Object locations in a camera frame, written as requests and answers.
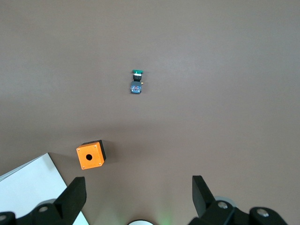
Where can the orange button enclosure box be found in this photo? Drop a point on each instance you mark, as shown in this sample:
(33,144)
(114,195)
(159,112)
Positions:
(90,158)

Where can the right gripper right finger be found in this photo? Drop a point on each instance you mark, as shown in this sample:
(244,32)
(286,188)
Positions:
(211,211)

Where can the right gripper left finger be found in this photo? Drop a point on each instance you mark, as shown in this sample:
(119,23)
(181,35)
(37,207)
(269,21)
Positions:
(58,211)

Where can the white drawer cabinet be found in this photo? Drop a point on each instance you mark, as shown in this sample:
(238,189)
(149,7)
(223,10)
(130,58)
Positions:
(28,180)

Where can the green push button switch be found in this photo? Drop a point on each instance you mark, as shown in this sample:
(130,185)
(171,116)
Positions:
(136,87)

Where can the brown table mat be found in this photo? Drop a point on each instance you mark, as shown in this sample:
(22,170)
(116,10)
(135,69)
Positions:
(211,70)

